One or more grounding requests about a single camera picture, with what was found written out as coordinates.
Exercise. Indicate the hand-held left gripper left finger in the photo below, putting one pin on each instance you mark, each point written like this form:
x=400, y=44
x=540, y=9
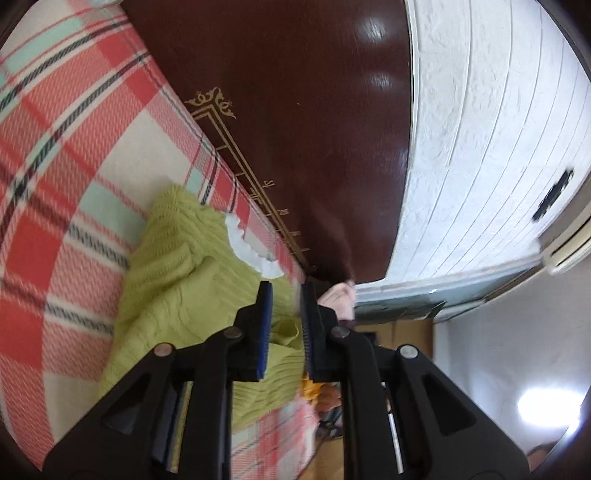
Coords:
x=264, y=327

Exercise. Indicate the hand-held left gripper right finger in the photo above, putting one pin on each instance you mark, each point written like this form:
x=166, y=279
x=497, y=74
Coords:
x=308, y=337

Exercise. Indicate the green knit sweater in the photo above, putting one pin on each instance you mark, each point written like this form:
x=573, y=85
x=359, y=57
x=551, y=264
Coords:
x=184, y=277

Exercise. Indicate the yellow garment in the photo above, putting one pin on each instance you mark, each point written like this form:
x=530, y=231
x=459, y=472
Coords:
x=310, y=390

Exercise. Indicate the brown wooden headboard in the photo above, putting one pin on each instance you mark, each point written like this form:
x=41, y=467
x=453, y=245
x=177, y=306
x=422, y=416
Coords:
x=300, y=115

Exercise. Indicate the ceiling lamp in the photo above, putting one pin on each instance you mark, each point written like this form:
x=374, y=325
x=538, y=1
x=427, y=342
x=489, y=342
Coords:
x=549, y=405

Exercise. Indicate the plaid bed sheet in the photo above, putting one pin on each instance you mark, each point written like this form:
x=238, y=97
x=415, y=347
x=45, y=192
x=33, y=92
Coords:
x=69, y=161

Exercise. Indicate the white air conditioner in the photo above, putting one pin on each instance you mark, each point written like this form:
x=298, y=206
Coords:
x=565, y=254

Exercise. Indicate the black wall bracket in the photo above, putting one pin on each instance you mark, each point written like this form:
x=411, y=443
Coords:
x=554, y=194

